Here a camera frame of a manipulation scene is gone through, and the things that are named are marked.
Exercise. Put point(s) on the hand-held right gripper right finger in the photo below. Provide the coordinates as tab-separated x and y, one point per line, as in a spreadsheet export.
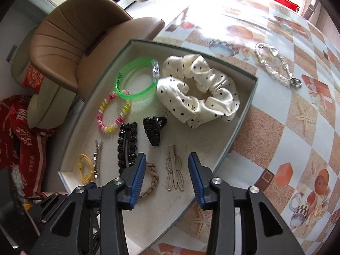
196	180

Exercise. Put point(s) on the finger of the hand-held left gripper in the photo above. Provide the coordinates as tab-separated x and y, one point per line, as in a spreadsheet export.
46	207
91	185

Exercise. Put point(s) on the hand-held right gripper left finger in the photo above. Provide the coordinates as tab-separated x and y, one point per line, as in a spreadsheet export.
136	180

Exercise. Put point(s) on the silver toothed hair clip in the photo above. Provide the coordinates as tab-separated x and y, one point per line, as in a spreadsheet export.
97	162

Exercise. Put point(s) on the pale metal hair clip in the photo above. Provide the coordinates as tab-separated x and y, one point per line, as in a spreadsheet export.
172	162

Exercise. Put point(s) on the black rhinestone hair clip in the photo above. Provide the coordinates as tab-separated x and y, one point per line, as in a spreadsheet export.
122	143

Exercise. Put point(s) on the cream tray with green rim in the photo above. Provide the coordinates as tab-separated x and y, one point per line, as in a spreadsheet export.
186	138

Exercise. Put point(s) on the black claw hair clip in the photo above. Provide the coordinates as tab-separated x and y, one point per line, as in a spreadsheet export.
152	132

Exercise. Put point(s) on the green translucent bangle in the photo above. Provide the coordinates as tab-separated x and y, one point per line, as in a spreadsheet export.
118	85

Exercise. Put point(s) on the red printed blanket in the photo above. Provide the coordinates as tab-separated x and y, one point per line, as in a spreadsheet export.
21	143

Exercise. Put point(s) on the white polka dot scrunchie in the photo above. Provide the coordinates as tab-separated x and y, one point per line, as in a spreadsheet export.
212	103

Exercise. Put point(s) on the beige leather chair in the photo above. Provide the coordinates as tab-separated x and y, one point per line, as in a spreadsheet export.
39	106

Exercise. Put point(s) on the checkered printed tablecloth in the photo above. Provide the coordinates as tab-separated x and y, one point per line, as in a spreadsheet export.
292	127

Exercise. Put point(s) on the red printed packet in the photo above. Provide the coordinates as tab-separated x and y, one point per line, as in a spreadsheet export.
33	77

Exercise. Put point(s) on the brown leather chair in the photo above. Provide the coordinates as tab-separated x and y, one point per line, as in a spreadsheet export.
66	32

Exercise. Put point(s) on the red plastic object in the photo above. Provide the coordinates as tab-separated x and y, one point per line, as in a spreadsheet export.
287	0

